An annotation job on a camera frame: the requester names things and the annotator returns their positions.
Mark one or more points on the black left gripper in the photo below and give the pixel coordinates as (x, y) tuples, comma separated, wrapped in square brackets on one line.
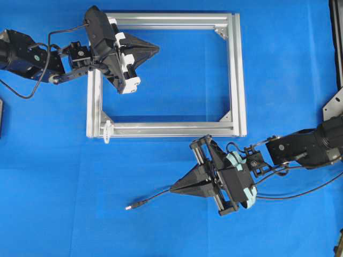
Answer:
[(132, 52)]

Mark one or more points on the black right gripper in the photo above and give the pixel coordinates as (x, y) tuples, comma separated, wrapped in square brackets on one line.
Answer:
[(205, 179)]

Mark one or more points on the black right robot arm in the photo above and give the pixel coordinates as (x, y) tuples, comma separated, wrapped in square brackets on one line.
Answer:
[(311, 148)]

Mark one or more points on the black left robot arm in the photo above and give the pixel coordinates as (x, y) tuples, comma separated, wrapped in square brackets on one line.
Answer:
[(22, 56)]

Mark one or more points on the white zip tie loop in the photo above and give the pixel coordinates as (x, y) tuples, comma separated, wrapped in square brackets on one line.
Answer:
[(107, 131)]

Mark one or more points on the dark plate at left edge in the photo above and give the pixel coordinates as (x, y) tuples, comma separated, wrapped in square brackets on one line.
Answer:
[(1, 114)]

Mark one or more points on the dark object bottom right corner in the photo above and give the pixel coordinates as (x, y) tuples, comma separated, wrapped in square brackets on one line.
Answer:
[(338, 248)]

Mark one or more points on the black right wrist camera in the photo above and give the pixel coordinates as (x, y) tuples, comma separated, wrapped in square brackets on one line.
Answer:
[(236, 180)]

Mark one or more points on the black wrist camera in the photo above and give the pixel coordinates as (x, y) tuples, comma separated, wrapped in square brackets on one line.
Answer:
[(102, 39), (236, 180)]

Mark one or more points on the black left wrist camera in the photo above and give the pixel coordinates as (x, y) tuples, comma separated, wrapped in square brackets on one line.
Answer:
[(102, 39)]

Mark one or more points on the silver aluminium extrusion frame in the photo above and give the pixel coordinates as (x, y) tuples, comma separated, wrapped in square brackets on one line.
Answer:
[(232, 124)]

